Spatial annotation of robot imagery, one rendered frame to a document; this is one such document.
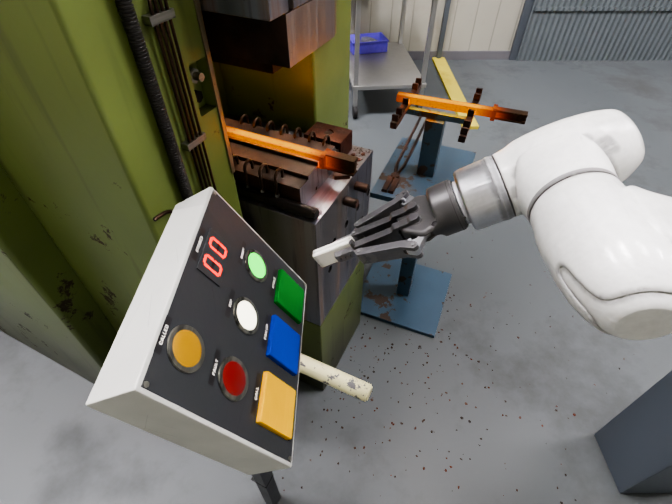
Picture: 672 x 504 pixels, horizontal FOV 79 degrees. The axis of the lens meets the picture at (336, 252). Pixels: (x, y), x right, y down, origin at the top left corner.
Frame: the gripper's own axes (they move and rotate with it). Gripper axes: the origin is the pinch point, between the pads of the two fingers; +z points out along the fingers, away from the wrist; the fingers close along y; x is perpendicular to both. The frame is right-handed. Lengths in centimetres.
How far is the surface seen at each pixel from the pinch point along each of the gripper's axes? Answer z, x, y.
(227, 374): 13.0, 5.0, -20.0
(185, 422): 14.8, 8.0, -26.8
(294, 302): 12.6, -6.9, -0.8
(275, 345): 12.6, -3.3, -11.5
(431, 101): -19, -27, 81
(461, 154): -21, -59, 93
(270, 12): -2.9, 27.6, 31.3
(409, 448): 33, -111, 8
